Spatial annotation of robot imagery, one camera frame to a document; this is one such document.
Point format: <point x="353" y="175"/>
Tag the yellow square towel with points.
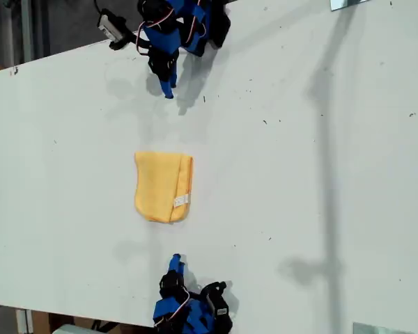
<point x="156" y="188"/>

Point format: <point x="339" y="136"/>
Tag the white container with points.
<point x="69" y="330"/>

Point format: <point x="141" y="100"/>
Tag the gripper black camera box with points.
<point x="219" y="306"/>
<point x="109" y="26"/>

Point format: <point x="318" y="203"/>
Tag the white table leg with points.
<point x="22" y="321"/>

